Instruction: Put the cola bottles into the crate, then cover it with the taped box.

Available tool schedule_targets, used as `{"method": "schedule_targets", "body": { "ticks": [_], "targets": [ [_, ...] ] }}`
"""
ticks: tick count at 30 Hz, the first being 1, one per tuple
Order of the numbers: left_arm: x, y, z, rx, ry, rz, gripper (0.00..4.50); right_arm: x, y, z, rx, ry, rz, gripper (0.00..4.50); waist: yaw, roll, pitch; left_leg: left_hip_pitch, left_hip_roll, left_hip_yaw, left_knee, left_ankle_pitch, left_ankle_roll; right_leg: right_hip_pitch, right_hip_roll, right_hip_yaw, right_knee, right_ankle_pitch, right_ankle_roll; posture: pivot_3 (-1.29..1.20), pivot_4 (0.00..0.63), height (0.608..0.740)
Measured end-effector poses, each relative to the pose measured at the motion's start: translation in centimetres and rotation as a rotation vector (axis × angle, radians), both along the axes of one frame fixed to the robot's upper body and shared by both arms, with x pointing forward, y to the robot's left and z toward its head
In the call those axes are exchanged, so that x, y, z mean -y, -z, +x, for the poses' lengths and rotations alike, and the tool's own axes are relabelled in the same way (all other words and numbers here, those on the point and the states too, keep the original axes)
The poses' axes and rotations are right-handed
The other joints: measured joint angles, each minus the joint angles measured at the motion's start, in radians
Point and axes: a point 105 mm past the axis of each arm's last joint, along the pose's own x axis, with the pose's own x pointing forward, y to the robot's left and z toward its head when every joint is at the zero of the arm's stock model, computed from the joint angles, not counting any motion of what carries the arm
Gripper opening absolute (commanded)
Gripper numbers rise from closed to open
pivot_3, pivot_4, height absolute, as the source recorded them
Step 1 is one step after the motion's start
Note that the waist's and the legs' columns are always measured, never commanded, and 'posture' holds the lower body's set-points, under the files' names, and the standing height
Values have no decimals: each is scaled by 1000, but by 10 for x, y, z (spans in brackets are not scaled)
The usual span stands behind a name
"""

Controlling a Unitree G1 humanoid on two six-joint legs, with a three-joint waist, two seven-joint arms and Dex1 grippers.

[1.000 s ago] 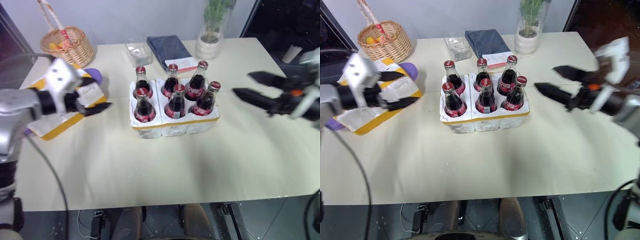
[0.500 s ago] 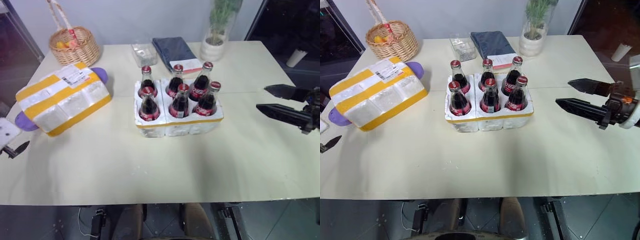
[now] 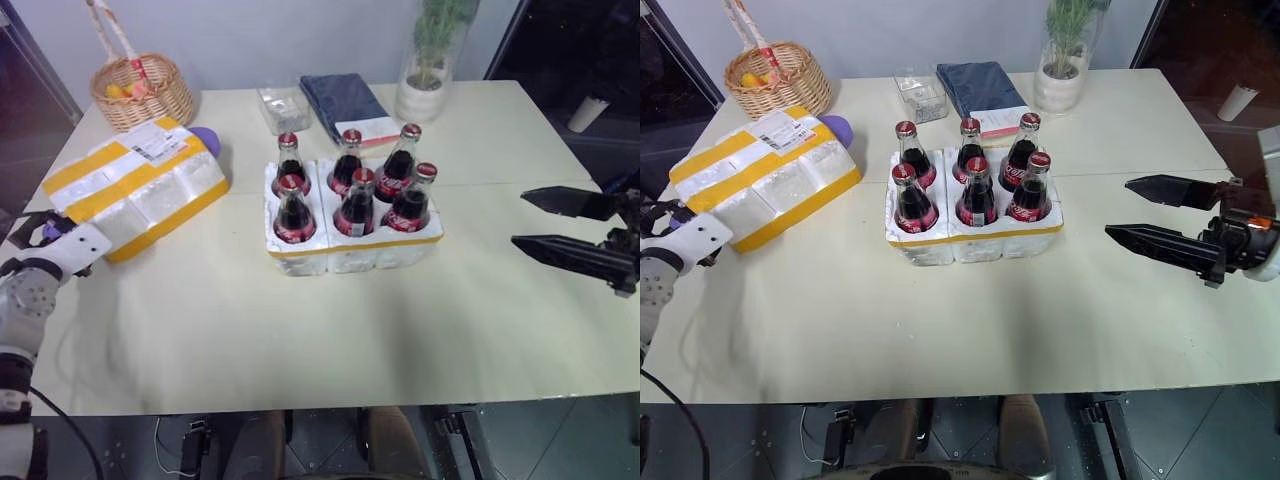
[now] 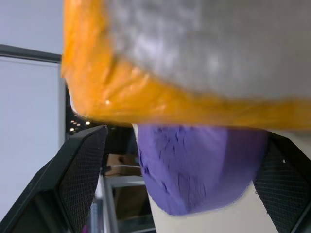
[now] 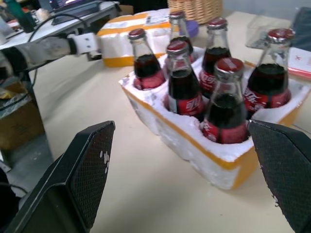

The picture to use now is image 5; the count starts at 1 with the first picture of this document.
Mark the white red printed leaflet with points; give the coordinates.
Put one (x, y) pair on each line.
(300, 60)

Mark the white side desk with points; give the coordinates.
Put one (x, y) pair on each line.
(14, 38)

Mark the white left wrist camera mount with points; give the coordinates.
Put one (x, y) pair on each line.
(85, 43)

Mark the white foam crate yellow tape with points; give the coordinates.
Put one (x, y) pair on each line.
(218, 155)

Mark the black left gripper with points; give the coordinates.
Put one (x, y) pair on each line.
(93, 55)

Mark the glass cola bottle red cap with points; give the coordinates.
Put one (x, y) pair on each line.
(147, 70)
(178, 26)
(183, 89)
(226, 114)
(215, 60)
(267, 82)

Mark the clear plastic box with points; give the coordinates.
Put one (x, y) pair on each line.
(260, 31)

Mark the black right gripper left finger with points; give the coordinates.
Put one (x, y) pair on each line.
(60, 184)

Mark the purple round lid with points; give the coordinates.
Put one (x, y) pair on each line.
(194, 28)

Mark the white foam box yellow tape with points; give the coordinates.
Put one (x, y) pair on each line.
(116, 41)

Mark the brown cardboard box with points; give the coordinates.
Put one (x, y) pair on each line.
(19, 121)

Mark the woven wicker basket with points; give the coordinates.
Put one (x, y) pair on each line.
(194, 9)

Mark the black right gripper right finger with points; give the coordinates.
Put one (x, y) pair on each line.
(289, 165)

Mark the dark green bottle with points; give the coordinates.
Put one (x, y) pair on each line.
(22, 14)

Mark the black laptop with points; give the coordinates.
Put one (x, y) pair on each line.
(73, 4)

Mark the dark flat case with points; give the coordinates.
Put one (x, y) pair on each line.
(302, 26)

